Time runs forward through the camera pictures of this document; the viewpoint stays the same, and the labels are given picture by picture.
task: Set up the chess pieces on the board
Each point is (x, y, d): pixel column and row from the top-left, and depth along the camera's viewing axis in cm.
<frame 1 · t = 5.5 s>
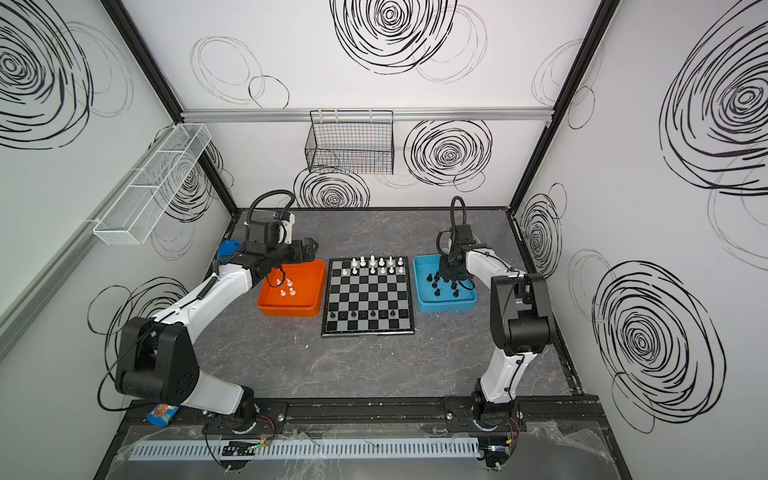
left hand: (306, 243, 88), fingers open
right hand: (445, 270, 97), fingers open
chess board: (368, 296, 96), point 2 cm above the table
orange tray: (295, 289, 96), point 3 cm above the table
blue tray: (434, 293, 98), on the table
white pawn in tray: (283, 293, 97), point 2 cm above the table

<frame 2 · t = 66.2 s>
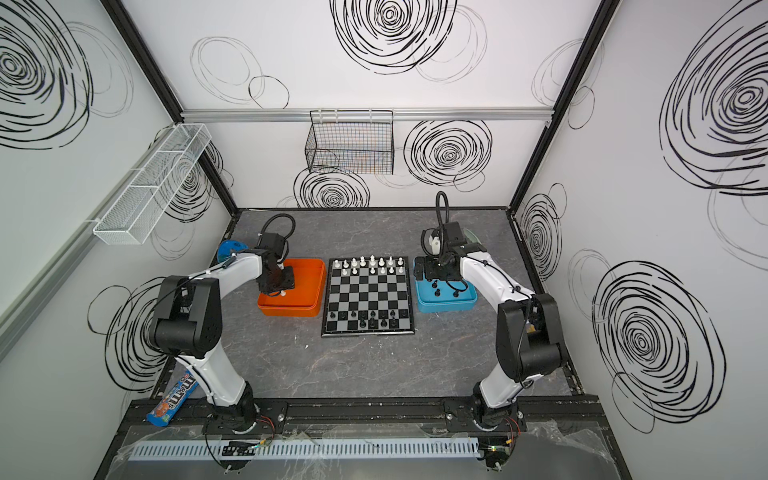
left hand: (288, 282, 97), fingers open
right hand: (425, 270, 90), fingers open
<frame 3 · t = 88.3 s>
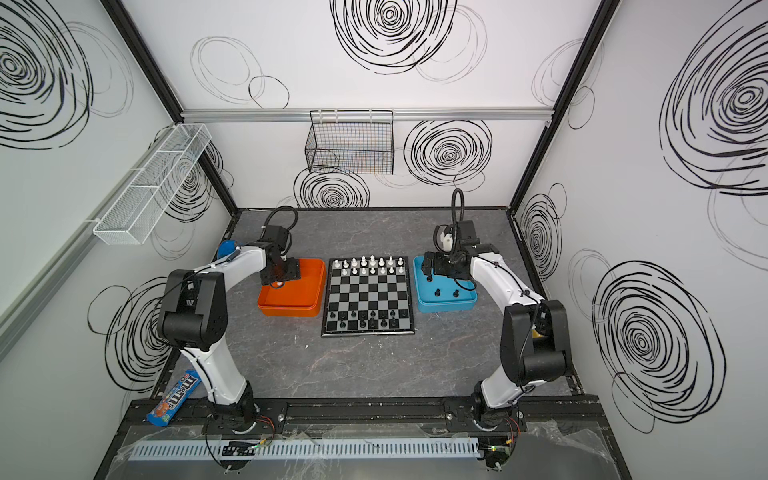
left hand: (289, 273, 98), fingers open
right hand: (433, 266, 90), fingers open
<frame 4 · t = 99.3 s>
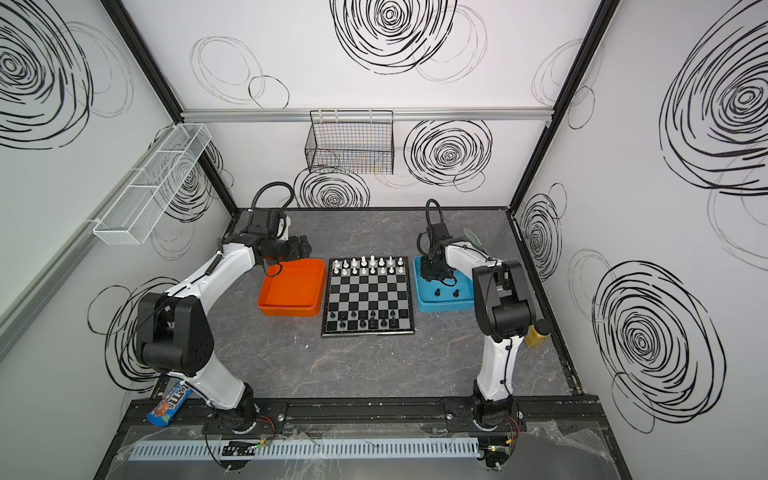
left hand: (301, 248, 91), fingers open
right hand: (425, 273, 99), fingers closed
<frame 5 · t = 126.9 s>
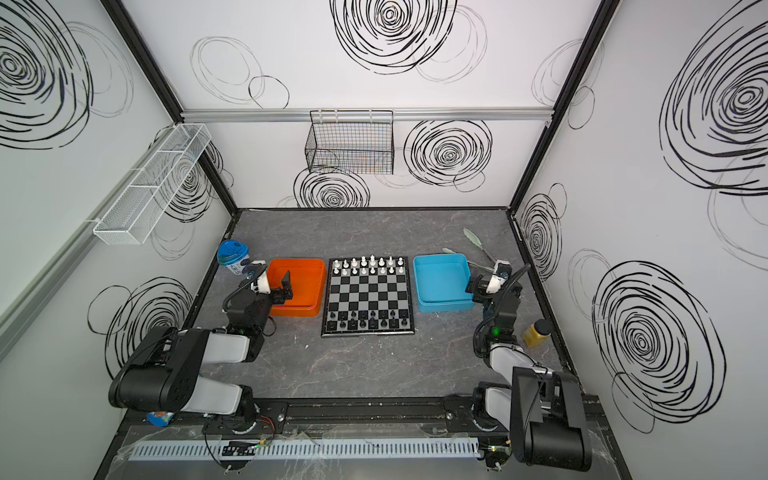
left hand: (274, 271, 89), fingers open
right hand: (488, 270, 85), fingers open
blue lidded cup: (231, 253, 96), point 11 cm above the table
